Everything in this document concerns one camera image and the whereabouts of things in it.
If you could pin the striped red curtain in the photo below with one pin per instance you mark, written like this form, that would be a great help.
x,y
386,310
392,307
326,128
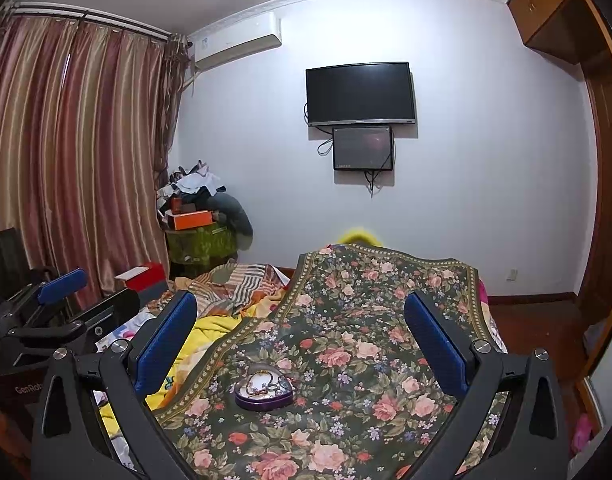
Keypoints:
x,y
87,118

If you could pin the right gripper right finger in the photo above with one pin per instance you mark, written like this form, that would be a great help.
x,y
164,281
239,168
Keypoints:
x,y
530,440

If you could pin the wooden overhead cabinet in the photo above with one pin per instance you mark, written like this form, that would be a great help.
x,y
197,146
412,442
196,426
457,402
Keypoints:
x,y
565,29

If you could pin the red and white box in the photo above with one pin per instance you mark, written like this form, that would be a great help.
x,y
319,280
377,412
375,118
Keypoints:
x,y
142,277

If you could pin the yellow blanket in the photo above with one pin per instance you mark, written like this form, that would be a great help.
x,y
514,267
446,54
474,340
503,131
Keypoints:
x,y
196,349

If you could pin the large black wall television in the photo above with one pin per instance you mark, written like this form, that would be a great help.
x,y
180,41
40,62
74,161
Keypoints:
x,y
365,93

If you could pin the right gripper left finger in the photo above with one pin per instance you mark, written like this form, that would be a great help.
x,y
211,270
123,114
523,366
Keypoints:
x,y
69,438

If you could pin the dark grey bag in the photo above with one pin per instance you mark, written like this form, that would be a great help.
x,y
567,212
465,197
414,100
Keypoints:
x,y
235,215

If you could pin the purple heart-shaped tin box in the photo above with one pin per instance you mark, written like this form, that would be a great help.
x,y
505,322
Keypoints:
x,y
263,388

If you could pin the striped patchwork quilt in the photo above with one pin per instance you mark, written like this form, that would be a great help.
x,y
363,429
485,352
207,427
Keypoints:
x,y
227,289

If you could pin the white wall air conditioner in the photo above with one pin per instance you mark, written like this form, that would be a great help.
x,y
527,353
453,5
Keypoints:
x,y
221,44

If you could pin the small black wall monitor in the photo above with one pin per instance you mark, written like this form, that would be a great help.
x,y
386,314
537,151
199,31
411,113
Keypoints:
x,y
364,148

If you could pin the floral green bedspread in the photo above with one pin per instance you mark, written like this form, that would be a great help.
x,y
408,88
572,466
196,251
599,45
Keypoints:
x,y
422,407

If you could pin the brown wooden door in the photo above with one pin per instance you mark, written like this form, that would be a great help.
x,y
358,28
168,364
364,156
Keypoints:
x,y
595,298

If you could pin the orange shoe box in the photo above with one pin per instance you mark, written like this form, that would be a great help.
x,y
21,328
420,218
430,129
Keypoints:
x,y
188,220

